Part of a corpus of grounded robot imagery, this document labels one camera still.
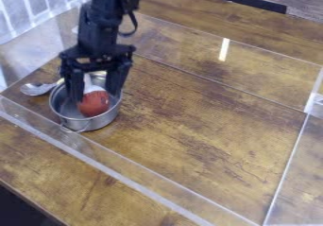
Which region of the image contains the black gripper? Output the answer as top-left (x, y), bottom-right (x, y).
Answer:
top-left (59, 44), bottom-right (137, 102)

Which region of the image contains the red plush mushroom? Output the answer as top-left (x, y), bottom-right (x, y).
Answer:
top-left (78, 74), bottom-right (110, 117)

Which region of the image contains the silver metal pot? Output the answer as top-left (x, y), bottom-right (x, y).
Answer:
top-left (50, 73), bottom-right (123, 132)

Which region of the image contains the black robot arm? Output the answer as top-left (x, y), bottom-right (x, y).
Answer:
top-left (59, 0), bottom-right (141, 102)

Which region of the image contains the black bar in background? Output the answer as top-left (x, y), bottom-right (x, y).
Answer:
top-left (225, 0), bottom-right (289, 14)

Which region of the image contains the spoon with yellow-green handle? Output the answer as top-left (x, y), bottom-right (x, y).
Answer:
top-left (20, 78), bottom-right (63, 96)

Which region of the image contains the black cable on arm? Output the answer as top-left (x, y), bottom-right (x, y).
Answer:
top-left (118, 10), bottom-right (141, 38)

